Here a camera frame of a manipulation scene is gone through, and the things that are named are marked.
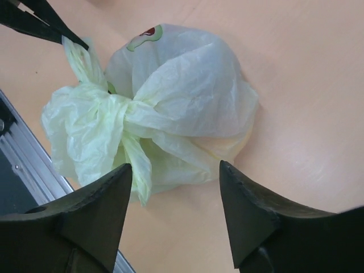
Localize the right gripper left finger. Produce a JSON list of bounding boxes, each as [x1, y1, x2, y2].
[[1, 164, 133, 272]]

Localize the green avocado print plastic bag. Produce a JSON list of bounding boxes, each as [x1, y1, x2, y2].
[[41, 24, 258, 205]]

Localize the aluminium frame rail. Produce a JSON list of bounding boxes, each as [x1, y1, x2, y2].
[[1, 94, 133, 272]]

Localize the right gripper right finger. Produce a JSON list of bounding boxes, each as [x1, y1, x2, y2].
[[219, 161, 363, 272]]

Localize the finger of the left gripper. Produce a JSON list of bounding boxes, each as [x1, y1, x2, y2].
[[1, 1, 89, 50]]

